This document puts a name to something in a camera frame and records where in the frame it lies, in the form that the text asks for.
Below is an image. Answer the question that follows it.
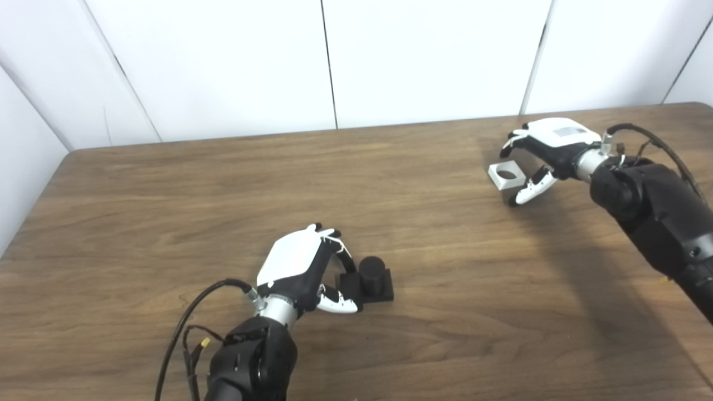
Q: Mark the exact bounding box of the thin wire with yellow connector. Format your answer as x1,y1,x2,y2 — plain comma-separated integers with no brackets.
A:
183,325,224,401

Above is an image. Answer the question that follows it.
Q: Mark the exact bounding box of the white square piece with hole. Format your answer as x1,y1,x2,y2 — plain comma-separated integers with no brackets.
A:
488,160,527,192

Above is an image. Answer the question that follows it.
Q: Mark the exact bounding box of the thin black right wrist wire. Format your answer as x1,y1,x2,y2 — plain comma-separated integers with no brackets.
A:
613,142,653,168

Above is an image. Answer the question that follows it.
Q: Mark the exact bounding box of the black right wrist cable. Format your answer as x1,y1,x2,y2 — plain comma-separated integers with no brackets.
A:
600,123,706,201

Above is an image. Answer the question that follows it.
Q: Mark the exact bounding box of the black and white left hand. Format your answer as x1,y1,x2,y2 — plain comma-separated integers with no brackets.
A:
256,223,359,315

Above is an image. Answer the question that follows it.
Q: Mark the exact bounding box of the black peg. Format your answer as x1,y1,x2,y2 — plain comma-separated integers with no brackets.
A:
336,256,394,305

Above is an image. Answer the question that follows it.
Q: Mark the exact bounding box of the black and white right hand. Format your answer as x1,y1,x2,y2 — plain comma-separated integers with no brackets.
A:
500,118,602,208

